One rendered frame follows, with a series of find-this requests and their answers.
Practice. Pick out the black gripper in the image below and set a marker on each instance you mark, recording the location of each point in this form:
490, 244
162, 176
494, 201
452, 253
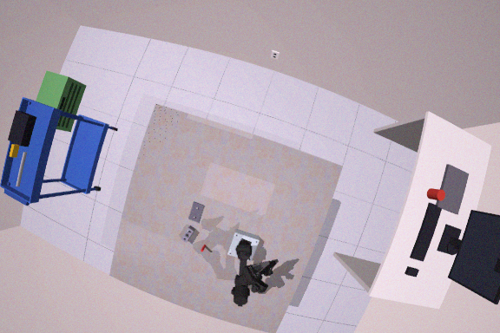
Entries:
253, 272

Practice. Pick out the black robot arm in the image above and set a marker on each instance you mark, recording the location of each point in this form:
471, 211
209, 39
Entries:
241, 290

